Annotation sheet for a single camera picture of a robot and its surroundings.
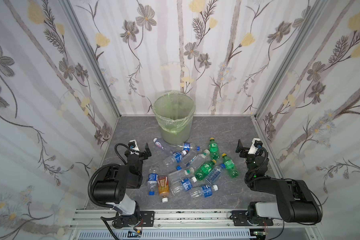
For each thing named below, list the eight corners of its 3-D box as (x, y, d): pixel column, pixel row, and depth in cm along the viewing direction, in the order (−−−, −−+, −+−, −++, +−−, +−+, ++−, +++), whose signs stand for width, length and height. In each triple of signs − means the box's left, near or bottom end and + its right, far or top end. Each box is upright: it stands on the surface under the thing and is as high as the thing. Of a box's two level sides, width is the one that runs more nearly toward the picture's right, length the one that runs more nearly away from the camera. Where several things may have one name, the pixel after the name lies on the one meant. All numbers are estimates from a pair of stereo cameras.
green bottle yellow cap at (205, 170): (200, 182, 86) (200, 179, 83) (194, 176, 88) (194, 173, 85) (217, 165, 93) (218, 162, 90) (211, 159, 95) (212, 157, 93)
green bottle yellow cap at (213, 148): (210, 160, 97) (211, 156, 93) (207, 140, 107) (208, 136, 103) (218, 160, 97) (220, 156, 93) (215, 140, 107) (216, 136, 103)
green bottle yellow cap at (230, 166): (229, 179, 89) (231, 176, 85) (219, 157, 98) (220, 153, 95) (237, 177, 90) (240, 173, 86) (226, 155, 99) (228, 151, 96)
